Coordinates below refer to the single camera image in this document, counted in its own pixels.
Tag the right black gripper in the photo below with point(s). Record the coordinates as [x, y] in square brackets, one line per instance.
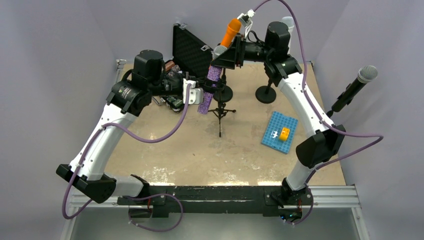
[233, 55]

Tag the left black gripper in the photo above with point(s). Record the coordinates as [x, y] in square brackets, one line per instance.
[180, 77]

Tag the purple glitter microphone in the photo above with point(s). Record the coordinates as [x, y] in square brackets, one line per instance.
[209, 88]

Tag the black tripod shock mount stand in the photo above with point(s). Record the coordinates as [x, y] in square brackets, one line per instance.
[220, 111]

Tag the orange microphone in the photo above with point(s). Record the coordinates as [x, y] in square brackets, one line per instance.
[232, 30]

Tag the black round base clip stand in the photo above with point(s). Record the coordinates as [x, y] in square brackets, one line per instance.
[226, 93]

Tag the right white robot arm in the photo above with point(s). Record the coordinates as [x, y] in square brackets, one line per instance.
[323, 138]

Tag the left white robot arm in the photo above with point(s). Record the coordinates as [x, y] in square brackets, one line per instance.
[128, 97]

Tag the white microphone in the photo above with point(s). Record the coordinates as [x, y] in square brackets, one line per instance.
[290, 23]

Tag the black stand at right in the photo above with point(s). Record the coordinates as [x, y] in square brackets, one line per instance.
[330, 113]

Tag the black microphone silver grille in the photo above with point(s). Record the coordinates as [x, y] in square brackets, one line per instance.
[366, 74]

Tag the black poker chip case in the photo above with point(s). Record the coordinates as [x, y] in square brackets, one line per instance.
[190, 57]

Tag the blue lego baseplate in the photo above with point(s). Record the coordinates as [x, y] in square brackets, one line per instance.
[271, 135]

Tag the orange lego brick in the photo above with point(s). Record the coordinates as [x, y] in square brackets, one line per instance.
[284, 134]

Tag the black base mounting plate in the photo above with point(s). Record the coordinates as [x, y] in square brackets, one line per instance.
[266, 200]

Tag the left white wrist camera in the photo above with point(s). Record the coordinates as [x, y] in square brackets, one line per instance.
[192, 94]

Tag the black shock mount round stand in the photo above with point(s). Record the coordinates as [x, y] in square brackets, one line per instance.
[266, 94]

